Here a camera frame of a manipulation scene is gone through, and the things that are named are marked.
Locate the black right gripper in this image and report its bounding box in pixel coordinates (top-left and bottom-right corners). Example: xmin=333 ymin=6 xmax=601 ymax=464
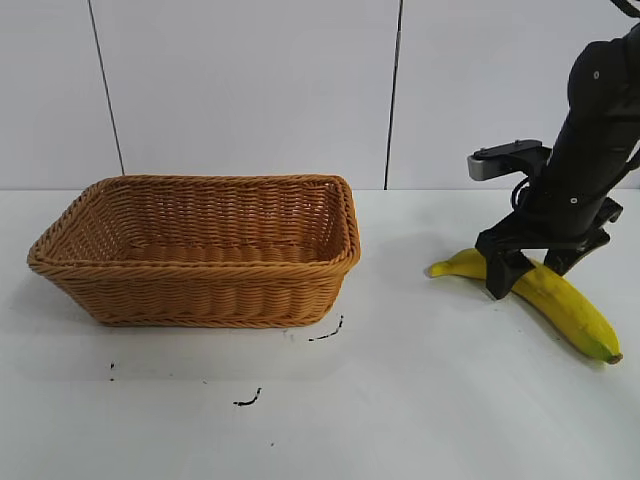
xmin=474 ymin=117 xmax=636 ymax=302

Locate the yellow banana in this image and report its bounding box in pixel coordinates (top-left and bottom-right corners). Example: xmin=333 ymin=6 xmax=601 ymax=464
xmin=425 ymin=248 xmax=624 ymax=366

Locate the tan woven wicker basket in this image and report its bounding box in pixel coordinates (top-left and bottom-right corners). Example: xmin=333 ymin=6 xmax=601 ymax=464
xmin=27 ymin=173 xmax=362 ymax=330

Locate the black camera cable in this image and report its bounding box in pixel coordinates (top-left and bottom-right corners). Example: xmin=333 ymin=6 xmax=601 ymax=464
xmin=510 ymin=175 xmax=537 ymax=209

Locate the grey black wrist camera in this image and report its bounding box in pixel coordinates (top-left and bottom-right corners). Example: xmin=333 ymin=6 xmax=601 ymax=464
xmin=467 ymin=139 xmax=554 ymax=182

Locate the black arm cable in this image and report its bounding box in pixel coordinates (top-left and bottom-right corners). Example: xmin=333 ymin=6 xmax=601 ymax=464
xmin=606 ymin=0 xmax=640 ymax=19

